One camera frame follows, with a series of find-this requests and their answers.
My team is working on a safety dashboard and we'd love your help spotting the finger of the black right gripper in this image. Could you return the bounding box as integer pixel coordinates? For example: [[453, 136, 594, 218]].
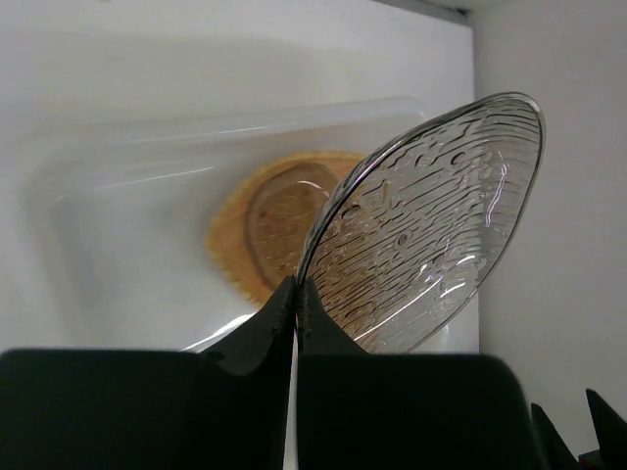
[[586, 389, 626, 470], [530, 403, 571, 470]]

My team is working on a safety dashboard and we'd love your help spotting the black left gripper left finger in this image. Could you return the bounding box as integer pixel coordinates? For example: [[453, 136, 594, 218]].
[[1, 277, 295, 469]]

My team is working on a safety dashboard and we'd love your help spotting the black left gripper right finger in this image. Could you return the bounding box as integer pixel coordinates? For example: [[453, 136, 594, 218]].
[[296, 280, 532, 469]]

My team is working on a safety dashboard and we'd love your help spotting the woven bamboo fan tray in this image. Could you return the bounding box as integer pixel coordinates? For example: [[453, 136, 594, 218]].
[[206, 151, 364, 306]]

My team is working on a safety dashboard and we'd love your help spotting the translucent plastic bin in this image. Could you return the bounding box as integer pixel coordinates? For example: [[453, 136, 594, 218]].
[[19, 92, 481, 356]]

